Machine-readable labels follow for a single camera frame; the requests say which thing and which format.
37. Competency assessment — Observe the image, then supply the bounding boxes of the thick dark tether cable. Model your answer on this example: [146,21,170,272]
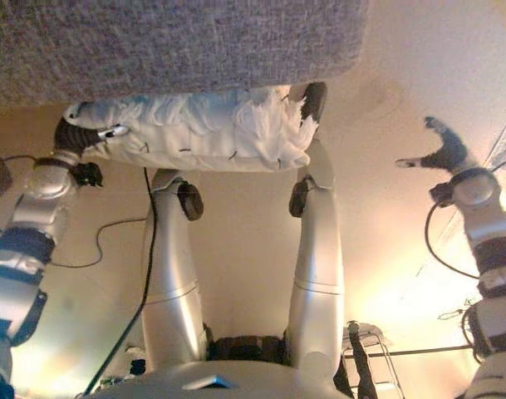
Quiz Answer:
[82,165,159,397]

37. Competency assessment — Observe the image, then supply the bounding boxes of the grey fabric armchair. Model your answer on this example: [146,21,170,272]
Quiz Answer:
[0,0,371,108]

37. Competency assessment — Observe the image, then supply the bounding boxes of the metal frame stand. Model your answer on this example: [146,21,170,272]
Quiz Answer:
[341,318,405,399]

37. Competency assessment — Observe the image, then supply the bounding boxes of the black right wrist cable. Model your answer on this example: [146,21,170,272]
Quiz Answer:
[424,199,483,280]

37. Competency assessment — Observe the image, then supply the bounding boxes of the grey robot torso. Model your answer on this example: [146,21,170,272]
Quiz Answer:
[81,334,361,399]

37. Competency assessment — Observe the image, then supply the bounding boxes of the white fringed cushion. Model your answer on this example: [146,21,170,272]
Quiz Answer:
[63,84,321,174]

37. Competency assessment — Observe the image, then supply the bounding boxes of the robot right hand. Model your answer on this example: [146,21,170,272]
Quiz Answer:
[395,116,487,176]

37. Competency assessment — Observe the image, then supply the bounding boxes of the thin black floor cable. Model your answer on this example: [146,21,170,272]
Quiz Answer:
[48,215,152,269]

